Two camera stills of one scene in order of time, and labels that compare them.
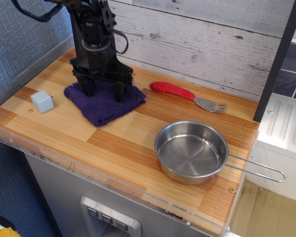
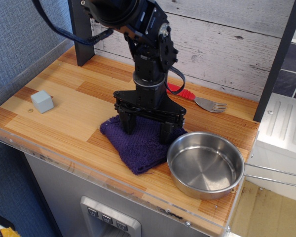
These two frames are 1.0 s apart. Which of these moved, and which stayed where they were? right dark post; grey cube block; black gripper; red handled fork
Moved: black gripper
Stayed: grey cube block; red handled fork; right dark post
